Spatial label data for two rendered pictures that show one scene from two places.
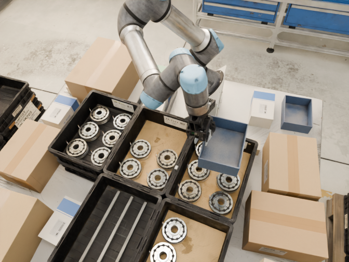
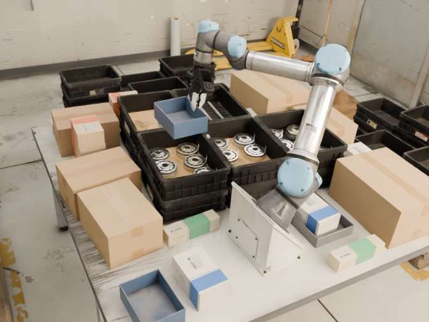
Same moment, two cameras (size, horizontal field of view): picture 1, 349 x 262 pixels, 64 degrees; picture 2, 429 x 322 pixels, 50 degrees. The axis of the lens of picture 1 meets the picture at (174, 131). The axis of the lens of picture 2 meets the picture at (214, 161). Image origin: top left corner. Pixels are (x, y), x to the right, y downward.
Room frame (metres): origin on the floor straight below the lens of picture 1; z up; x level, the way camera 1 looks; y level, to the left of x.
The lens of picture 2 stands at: (1.69, -1.39, 1.99)
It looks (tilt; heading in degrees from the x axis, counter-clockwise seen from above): 33 degrees down; 129
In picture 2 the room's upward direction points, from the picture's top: 4 degrees clockwise
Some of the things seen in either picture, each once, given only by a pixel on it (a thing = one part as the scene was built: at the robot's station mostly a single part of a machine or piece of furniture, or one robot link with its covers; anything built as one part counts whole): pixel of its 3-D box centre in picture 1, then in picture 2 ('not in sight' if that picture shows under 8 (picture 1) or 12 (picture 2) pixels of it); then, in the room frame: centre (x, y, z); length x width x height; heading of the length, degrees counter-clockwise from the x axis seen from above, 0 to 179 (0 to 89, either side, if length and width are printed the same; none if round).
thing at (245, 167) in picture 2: (151, 146); (243, 142); (0.66, 0.11, 0.92); 0.40 x 0.30 x 0.02; 154
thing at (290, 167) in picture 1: (288, 169); (119, 220); (0.56, -0.54, 0.78); 0.30 x 0.22 x 0.16; 166
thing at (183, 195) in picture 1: (189, 190); (187, 148); (0.46, -0.05, 0.86); 0.10 x 0.10 x 0.01
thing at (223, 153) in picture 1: (223, 145); (180, 116); (0.54, -0.18, 1.10); 0.20 x 0.15 x 0.07; 160
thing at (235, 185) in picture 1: (228, 180); (165, 166); (0.49, -0.23, 0.86); 0.10 x 0.10 x 0.01
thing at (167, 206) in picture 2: not in sight; (180, 181); (0.53, -0.16, 0.76); 0.40 x 0.30 x 0.12; 154
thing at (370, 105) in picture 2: not in sight; (382, 130); (0.73, 1.89, 0.31); 0.40 x 0.30 x 0.34; 159
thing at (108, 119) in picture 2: not in sight; (85, 128); (-0.12, -0.20, 0.78); 0.30 x 0.22 x 0.16; 66
